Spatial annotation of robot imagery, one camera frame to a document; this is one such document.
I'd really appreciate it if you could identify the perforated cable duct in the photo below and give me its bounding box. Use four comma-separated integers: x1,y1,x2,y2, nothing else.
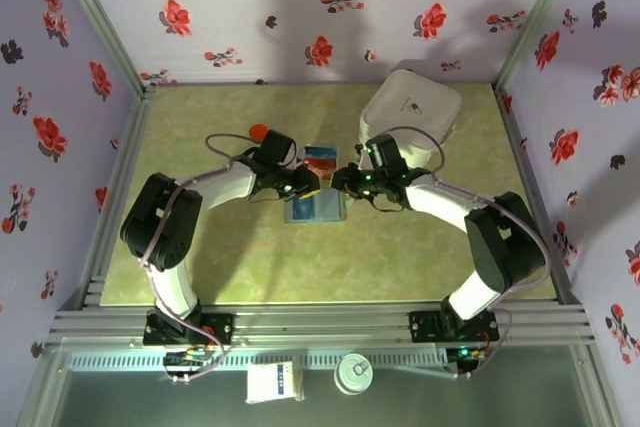
67,350,454,372

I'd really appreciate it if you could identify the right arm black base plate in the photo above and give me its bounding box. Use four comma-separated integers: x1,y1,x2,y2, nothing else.
408,310,501,344

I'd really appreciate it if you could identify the aluminium frame rail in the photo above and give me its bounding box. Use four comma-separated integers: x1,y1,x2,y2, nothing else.
43,299,599,348

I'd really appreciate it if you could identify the aluminium corner post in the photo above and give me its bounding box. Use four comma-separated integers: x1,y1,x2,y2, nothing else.
492,0,586,93
47,0,151,98

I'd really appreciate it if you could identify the grey-green card holder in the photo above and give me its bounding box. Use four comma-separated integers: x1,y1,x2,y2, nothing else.
282,186,349,226

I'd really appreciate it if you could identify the silver tin can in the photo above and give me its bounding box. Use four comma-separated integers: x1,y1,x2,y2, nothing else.
333,352,375,397

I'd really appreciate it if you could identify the white pill case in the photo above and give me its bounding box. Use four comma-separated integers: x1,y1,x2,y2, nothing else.
357,69,463,168

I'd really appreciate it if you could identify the aluminium side rail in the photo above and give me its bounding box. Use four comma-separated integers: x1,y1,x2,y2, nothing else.
492,84,584,306
74,84,156,311

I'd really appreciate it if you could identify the white printed carton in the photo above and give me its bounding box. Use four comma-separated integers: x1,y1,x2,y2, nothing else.
244,360,306,405

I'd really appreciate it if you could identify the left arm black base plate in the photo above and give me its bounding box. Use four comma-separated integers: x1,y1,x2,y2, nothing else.
142,312,236,347

